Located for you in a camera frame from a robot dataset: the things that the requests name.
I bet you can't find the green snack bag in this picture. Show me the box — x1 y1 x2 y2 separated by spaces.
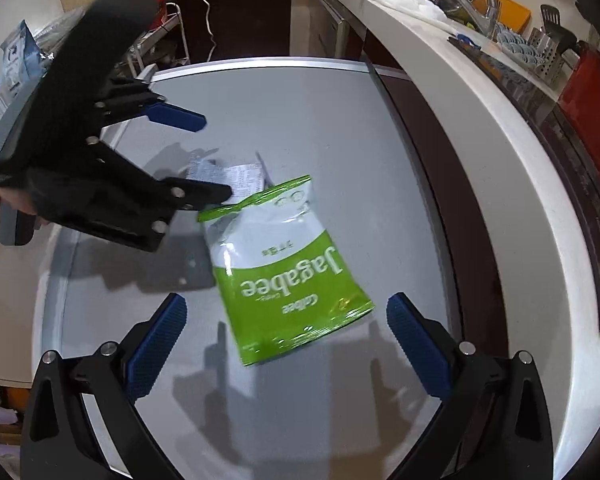
197 174 376 368

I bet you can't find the orange cutting board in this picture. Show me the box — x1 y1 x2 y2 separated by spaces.
472 0 532 37

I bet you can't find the steel utensil holder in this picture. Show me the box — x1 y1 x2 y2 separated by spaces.
524 4 582 87

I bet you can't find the white cable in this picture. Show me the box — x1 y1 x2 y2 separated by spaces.
172 0 217 64

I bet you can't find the white wire rack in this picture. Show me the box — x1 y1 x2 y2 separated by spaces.
117 2 192 83

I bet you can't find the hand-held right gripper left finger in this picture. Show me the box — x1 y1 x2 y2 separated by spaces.
20 294 187 480

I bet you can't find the blue patterned bowl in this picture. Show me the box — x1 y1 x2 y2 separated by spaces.
496 24 542 69

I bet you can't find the black cooktop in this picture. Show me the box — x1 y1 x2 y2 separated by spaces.
450 35 600 335

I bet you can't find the blue and white packet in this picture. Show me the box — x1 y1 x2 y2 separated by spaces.
0 20 47 97

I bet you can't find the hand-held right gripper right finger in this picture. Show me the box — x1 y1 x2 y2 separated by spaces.
386 294 553 480

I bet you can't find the white kitchen counter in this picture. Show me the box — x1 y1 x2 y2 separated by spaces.
162 0 600 480

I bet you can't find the white cloth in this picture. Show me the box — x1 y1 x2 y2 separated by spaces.
357 0 462 32

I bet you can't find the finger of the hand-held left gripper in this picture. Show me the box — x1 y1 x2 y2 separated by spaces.
172 179 233 210
145 100 207 132

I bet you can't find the red pot with steel lid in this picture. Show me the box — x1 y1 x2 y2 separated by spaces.
557 42 600 138

